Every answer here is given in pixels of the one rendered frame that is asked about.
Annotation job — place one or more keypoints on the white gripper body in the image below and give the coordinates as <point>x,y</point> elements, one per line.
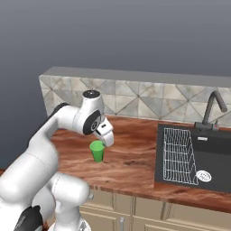
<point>108,136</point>

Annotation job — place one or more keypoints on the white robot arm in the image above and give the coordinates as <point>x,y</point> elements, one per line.
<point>39,168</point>

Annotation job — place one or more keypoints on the green cup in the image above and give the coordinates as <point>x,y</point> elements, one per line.
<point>97,152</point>

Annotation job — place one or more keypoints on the dark grey sink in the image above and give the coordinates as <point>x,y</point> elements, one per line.
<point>207,162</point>

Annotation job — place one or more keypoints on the white round sink drain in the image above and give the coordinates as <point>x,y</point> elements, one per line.
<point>203,176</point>

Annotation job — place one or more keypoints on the beige drawer front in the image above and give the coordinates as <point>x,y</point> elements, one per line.
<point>200,217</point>
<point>100,199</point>
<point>149,207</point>

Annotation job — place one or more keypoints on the beige cupboard door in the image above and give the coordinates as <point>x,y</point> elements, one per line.
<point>180,225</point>
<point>100,221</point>

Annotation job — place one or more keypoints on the dark grey tap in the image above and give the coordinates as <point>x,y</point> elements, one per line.
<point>210,111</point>

